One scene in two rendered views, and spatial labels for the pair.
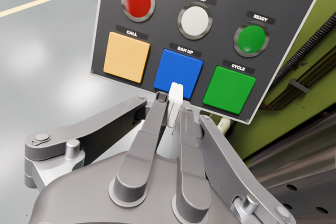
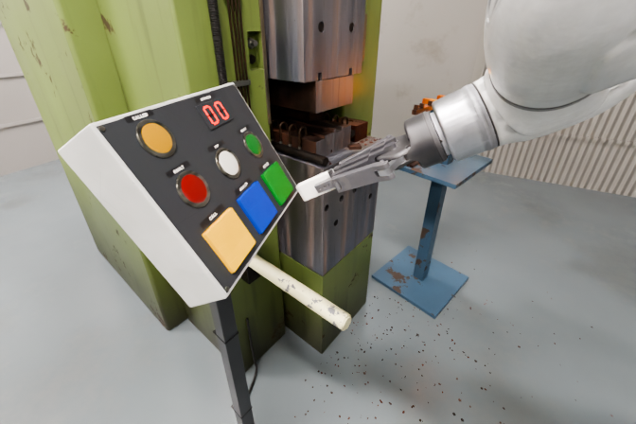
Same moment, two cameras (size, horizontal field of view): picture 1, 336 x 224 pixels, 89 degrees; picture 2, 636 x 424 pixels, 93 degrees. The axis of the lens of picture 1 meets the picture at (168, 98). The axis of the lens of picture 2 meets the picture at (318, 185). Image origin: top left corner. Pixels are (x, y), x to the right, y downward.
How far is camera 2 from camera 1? 0.43 m
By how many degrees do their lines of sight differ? 60
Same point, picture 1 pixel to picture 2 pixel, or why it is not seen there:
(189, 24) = (230, 167)
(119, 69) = (239, 253)
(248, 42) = (255, 147)
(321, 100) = not seen: hidden behind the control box
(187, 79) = (265, 201)
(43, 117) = not seen: outside the picture
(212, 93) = (278, 193)
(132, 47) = (227, 223)
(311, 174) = not seen: hidden behind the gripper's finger
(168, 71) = (256, 209)
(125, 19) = (199, 212)
